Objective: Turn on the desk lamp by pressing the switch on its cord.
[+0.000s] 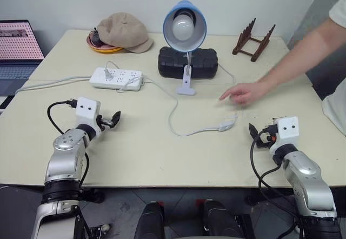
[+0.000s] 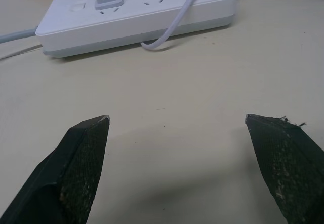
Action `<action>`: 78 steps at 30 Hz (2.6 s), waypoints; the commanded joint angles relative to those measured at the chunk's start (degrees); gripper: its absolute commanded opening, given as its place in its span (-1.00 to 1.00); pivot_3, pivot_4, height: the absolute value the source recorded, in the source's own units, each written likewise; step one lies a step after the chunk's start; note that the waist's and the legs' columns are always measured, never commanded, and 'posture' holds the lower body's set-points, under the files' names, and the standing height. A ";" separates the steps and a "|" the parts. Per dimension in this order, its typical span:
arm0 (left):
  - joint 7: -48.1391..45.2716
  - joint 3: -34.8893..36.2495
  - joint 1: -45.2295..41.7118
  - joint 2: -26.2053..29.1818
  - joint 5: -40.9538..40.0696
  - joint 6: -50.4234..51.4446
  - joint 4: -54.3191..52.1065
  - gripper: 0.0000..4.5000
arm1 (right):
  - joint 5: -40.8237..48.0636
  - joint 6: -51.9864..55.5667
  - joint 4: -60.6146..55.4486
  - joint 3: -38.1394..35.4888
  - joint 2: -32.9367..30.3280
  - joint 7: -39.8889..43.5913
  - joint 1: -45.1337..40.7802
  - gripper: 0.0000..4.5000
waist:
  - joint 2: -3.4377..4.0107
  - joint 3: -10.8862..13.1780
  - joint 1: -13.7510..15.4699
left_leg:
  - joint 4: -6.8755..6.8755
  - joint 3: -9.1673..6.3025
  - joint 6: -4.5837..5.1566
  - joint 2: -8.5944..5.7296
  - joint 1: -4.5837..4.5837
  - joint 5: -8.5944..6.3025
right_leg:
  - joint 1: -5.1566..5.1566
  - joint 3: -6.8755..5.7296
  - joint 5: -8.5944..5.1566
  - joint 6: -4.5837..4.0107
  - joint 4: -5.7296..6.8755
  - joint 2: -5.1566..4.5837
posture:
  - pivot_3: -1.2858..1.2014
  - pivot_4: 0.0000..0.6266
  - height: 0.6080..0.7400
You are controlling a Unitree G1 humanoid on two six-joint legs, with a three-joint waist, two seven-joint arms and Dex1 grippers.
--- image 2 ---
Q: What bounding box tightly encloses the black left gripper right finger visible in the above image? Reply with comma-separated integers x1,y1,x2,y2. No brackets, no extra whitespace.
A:
244,113,324,224

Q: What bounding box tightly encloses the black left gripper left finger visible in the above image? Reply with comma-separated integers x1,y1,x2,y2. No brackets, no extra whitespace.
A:
0,115,112,224

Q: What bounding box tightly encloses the white power strip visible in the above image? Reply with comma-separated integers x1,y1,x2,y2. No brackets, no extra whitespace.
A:
35,0,238,59

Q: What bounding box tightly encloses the grey power strip cord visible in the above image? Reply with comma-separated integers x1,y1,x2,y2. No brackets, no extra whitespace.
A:
0,27,38,44

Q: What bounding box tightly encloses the white thin cable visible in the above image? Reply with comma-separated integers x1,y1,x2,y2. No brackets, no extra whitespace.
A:
140,0,207,51

